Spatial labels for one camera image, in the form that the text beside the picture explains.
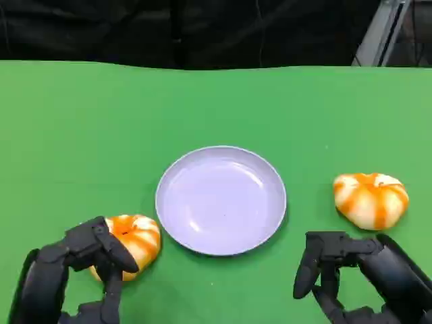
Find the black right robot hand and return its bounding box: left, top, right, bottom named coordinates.
left=292, top=231, right=432, bottom=324

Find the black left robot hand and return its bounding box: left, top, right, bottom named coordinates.
left=9, top=215, right=140, bottom=324

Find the orange white toy bread roll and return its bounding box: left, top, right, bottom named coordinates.
left=333, top=172, right=410, bottom=232
left=89, top=214, right=162, bottom=282

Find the lilac plate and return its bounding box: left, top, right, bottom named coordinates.
left=155, top=145, right=288, bottom=257

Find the green table cloth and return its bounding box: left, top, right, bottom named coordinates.
left=0, top=59, right=432, bottom=324

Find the black backdrop curtain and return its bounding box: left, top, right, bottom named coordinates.
left=0, top=0, right=384, bottom=71

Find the grey metal frame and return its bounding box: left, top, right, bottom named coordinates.
left=350, top=0, right=432, bottom=67

